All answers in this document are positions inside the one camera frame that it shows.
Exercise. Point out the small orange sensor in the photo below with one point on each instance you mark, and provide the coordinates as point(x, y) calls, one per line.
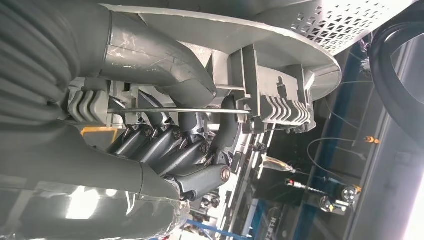
point(371, 140)

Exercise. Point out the black motor assembly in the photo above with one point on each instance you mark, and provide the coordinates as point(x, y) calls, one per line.
point(348, 194)

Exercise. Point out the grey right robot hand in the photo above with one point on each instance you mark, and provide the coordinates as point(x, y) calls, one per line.
point(82, 172)

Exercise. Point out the perforated grey panel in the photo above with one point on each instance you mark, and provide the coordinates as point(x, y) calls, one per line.
point(331, 23)

